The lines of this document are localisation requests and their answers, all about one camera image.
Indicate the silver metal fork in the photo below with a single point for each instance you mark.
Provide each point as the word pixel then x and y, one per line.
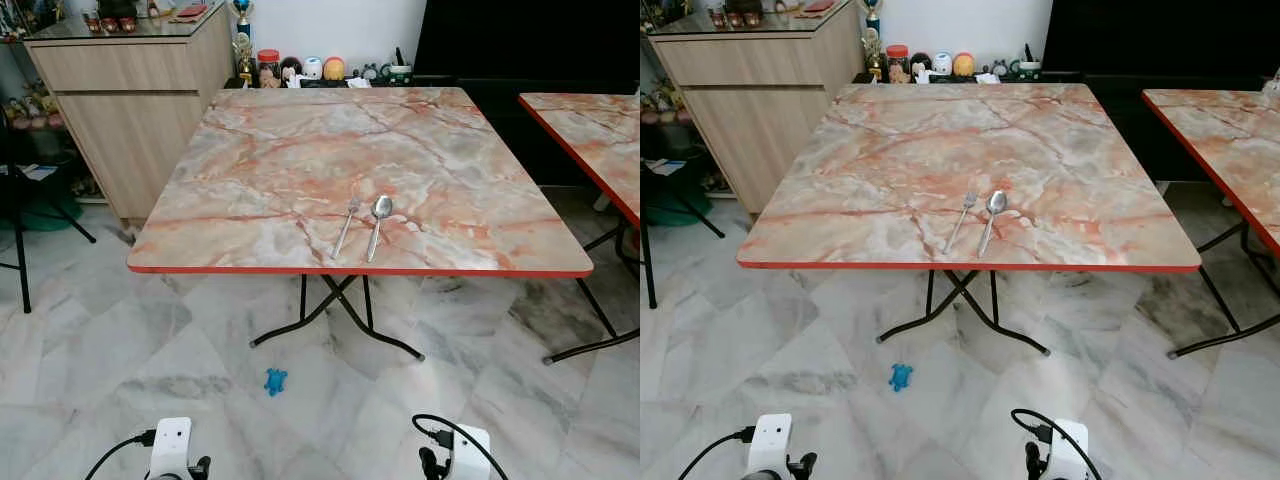
pixel 959 222
pixel 346 228

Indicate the small blue toy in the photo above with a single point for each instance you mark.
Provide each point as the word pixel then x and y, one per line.
pixel 275 382
pixel 901 377

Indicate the silver metal spoon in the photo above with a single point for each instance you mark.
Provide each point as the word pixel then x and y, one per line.
pixel 381 207
pixel 996 202

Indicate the black tripod stand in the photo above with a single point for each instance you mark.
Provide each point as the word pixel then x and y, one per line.
pixel 18 230
pixel 647 240

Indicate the green plastic basin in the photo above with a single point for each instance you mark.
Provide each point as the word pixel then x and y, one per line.
pixel 45 215
pixel 675 208

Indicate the marble pattern folding table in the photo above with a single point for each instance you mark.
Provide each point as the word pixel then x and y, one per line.
pixel 300 150
pixel 1230 130
pixel 600 130
pixel 900 145

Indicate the light wooden cabinet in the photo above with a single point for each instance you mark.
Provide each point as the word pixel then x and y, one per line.
pixel 760 110
pixel 130 110

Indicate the green and white mug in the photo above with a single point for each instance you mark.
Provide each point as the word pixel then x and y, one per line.
pixel 1028 68
pixel 400 72

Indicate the orange round figurine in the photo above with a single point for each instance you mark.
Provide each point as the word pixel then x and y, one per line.
pixel 964 65
pixel 334 68

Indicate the red lid snack jar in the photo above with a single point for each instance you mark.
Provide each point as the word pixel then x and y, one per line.
pixel 268 68
pixel 897 64

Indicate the white round figurine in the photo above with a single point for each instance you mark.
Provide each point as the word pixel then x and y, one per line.
pixel 942 64
pixel 312 68

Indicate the dark round figurine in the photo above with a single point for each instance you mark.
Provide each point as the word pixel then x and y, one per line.
pixel 291 69
pixel 920 65

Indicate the gold and blue trophy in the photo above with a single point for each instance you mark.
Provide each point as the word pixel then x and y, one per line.
pixel 873 38
pixel 243 40

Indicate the black television screen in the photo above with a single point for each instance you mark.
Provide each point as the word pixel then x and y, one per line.
pixel 1160 32
pixel 530 35

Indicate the flat red case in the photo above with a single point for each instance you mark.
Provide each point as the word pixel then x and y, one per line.
pixel 818 7
pixel 189 12

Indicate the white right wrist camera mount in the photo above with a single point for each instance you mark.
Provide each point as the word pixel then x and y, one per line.
pixel 1070 452
pixel 472 455

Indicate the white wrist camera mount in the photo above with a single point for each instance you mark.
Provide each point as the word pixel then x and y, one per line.
pixel 770 442
pixel 1070 452
pixel 472 455
pixel 170 445

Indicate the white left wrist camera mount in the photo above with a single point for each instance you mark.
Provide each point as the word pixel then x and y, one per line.
pixel 170 445
pixel 770 442

